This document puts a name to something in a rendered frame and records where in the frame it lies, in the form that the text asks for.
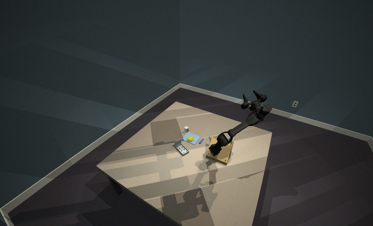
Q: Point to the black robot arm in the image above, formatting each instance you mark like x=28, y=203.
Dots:
x=250, y=121

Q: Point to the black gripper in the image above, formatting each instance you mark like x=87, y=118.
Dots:
x=255, y=104

